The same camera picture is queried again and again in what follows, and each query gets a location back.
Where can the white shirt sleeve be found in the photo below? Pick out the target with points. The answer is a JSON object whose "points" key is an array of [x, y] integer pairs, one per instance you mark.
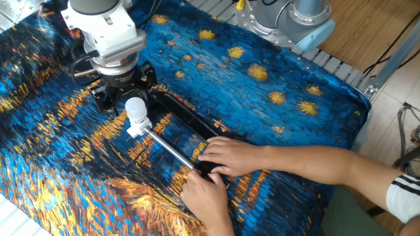
{"points": [[404, 196]]}

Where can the white bulb socket block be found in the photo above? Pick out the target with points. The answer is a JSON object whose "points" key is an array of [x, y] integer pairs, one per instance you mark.
{"points": [[139, 126]]}

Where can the black metal stand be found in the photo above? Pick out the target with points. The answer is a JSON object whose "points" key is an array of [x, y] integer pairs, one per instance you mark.
{"points": [[407, 144]]}

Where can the person's right hand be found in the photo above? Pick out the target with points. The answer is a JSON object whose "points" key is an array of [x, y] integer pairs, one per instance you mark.
{"points": [[230, 154]]}

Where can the person's left hand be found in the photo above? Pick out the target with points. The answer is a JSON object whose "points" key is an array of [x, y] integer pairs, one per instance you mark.
{"points": [[209, 193]]}

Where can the green trousers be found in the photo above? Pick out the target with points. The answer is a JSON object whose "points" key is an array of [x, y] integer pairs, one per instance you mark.
{"points": [[354, 219]]}

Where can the white light bulb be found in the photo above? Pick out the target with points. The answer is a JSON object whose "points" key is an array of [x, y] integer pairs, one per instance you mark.
{"points": [[136, 110]]}

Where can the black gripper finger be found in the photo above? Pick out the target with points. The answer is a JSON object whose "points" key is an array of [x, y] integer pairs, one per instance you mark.
{"points": [[101, 97], [148, 77]]}

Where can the black C-clamp with metal screw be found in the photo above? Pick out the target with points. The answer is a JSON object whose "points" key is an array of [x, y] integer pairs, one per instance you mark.
{"points": [[177, 134]]}

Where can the person's left forearm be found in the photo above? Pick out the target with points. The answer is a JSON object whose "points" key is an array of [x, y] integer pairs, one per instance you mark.
{"points": [[223, 226]]}

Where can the person's right forearm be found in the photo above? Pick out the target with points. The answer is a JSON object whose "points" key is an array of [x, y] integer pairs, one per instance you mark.
{"points": [[328, 164]]}

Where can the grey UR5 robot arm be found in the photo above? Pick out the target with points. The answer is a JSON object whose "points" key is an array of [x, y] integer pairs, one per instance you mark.
{"points": [[289, 19]]}

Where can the light blue post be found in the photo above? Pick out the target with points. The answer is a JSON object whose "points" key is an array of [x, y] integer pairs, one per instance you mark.
{"points": [[387, 78]]}

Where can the starry night print tablecloth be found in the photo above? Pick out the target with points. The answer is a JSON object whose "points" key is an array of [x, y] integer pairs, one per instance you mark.
{"points": [[98, 170]]}

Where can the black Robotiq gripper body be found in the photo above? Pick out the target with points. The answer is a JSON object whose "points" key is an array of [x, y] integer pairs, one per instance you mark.
{"points": [[125, 82]]}

